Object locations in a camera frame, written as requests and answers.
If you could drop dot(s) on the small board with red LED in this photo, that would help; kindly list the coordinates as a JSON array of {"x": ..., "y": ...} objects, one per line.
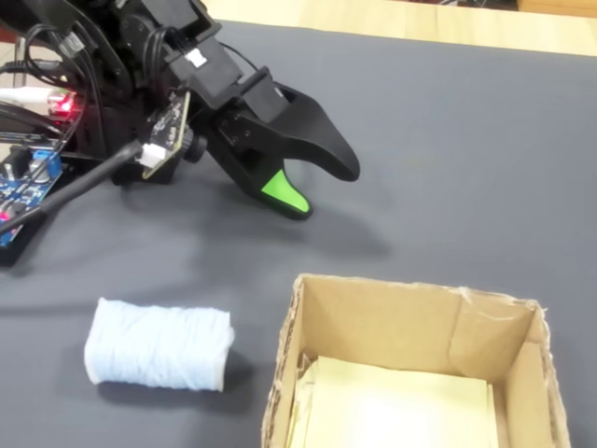
[{"x": 63, "y": 103}]

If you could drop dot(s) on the blue controller circuit board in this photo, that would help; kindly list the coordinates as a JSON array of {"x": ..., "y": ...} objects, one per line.
[{"x": 32, "y": 186}]

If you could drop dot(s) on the pale yellow paper sheet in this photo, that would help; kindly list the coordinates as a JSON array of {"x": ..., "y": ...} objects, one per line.
[{"x": 396, "y": 410}]

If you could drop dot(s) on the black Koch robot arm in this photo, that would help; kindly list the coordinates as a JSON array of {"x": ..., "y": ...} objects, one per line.
[{"x": 126, "y": 32}]

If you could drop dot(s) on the open cardboard box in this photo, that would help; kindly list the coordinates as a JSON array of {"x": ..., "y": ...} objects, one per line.
[{"x": 420, "y": 322}]

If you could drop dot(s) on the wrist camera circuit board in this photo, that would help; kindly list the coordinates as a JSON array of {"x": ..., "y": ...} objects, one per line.
[{"x": 168, "y": 130}]

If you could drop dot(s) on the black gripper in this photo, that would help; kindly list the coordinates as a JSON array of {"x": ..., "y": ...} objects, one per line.
[{"x": 219, "y": 70}]

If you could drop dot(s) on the large grey table mat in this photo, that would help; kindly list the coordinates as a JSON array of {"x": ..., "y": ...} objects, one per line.
[{"x": 443, "y": 186}]

